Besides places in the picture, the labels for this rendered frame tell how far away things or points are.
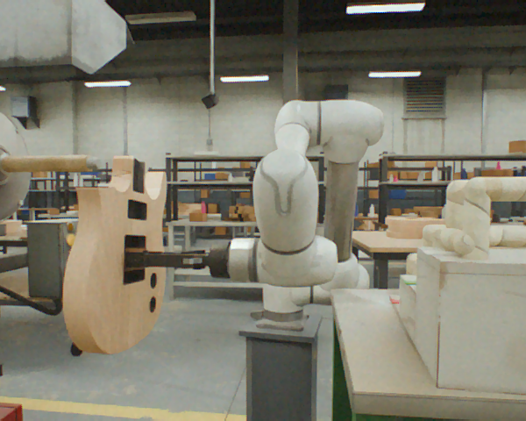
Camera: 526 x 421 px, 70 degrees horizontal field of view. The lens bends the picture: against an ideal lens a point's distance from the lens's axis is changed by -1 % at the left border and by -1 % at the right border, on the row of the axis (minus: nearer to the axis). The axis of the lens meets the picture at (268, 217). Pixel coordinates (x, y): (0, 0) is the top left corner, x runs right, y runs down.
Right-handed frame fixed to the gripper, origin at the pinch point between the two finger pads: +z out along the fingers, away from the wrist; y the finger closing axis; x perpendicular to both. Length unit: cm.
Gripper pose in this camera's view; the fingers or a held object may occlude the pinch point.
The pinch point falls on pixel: (136, 258)
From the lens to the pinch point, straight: 84.4
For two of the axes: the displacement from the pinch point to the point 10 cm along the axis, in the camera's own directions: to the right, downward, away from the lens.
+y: 1.1, 0.6, 9.9
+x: 0.1, -10.0, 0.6
